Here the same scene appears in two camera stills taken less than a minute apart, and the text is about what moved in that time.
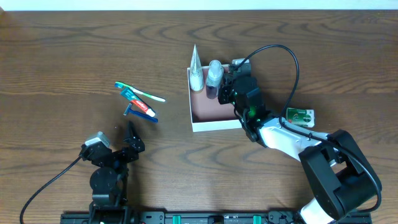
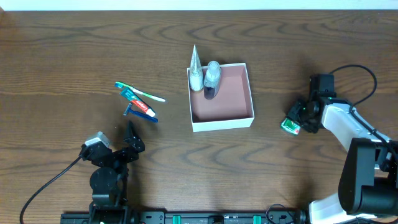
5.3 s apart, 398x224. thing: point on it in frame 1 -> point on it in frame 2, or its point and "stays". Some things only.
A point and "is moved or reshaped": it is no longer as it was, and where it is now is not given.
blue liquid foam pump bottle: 214,79 stays
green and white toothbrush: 122,85 stays
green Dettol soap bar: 303,117 is moved or reshaped
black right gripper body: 233,79 -> 300,114
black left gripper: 116,154 stays
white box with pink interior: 208,114 stays
